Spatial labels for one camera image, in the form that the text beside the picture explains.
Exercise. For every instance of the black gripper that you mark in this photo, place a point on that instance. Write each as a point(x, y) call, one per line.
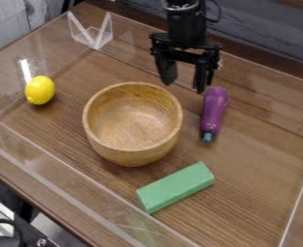
point(169, 53)

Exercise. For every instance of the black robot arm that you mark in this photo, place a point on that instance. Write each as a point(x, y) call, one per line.
point(185, 43)

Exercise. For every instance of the yellow toy lemon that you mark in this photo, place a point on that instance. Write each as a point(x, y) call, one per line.
point(40, 90)

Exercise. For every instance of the green rectangular block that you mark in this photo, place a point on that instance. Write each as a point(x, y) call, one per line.
point(169, 190)

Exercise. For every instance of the purple toy eggplant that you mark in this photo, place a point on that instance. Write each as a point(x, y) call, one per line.
point(215, 105)

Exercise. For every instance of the brown wooden bowl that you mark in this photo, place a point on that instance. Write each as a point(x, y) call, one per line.
point(133, 121)

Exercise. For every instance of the black metal bracket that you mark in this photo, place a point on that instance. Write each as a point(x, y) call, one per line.
point(30, 236)

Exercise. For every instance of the clear acrylic tray wall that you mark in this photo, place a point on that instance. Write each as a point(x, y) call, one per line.
point(250, 209)

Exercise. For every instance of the clear acrylic corner bracket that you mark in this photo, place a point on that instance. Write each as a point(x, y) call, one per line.
point(95, 38)

